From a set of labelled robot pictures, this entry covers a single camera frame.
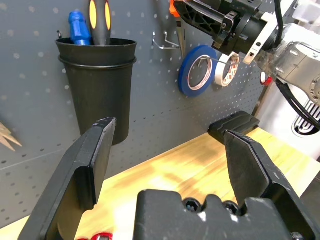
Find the dark grey metal pegboard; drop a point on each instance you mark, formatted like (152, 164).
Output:
(30, 75)

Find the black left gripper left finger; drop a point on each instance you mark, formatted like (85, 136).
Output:
(75, 175)

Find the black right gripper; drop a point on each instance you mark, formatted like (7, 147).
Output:
(240, 27)

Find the blue tape roll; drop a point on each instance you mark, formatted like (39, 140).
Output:
(183, 75)

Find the white rounded machine housing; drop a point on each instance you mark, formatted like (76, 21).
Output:
(280, 120)

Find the orange black needle nose pliers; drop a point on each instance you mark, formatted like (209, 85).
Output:
(181, 37)

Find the white tape roll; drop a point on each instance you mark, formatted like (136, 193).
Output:
(220, 75)

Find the black flat tool case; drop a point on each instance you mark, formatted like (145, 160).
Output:
(235, 125)

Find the clear plastic storage bin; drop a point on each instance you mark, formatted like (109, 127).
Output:
(306, 12)

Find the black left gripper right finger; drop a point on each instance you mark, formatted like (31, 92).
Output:
(255, 172)

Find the red tape roll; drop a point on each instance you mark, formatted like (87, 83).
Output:
(268, 80)

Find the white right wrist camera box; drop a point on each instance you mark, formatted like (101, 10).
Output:
(257, 37)

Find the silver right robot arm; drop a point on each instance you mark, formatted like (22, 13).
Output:
(295, 57)

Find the black plastic cup holder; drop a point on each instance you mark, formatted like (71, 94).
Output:
(100, 100)

